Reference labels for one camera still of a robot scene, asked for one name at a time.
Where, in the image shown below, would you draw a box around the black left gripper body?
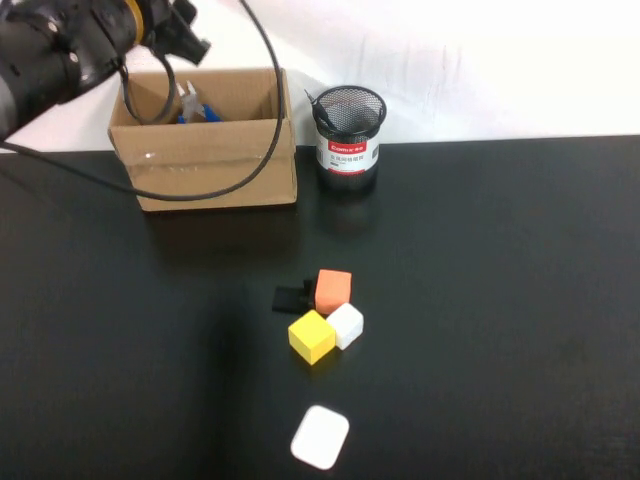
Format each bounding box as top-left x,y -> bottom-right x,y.
142,0 -> 199,59

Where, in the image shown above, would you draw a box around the blue handled cutting pliers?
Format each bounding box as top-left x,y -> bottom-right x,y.
175,80 -> 224,125

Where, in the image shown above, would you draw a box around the brown cardboard box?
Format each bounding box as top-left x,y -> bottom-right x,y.
107,68 -> 300,214

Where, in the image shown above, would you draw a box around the black mesh pen holder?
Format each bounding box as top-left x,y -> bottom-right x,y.
312,84 -> 389,191

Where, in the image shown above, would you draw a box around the black foam block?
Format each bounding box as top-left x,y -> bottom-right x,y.
270,277 -> 318,314

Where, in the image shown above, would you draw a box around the orange cube block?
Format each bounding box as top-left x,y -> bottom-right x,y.
313,268 -> 353,316

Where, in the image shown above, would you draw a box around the yellow cube block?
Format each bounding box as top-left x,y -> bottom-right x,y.
287,309 -> 337,367

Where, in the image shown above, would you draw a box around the white cube block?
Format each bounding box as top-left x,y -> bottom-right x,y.
325,302 -> 365,351

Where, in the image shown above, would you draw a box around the white earbuds case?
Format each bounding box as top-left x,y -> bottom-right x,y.
289,404 -> 351,471

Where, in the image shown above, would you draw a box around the short looped black cable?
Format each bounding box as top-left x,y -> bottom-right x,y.
118,52 -> 177,126

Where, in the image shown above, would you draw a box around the long black cable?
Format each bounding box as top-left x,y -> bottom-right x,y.
0,0 -> 287,202

